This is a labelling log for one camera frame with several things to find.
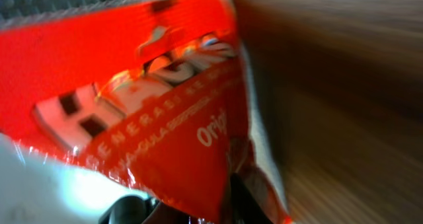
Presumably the red candy bag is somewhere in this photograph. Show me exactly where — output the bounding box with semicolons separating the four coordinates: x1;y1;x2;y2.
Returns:
1;0;291;223

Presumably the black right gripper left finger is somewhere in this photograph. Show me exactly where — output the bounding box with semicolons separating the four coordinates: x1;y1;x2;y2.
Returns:
98;196;159;224

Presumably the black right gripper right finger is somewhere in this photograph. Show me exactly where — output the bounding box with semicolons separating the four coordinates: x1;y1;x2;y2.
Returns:
230;174;272;224

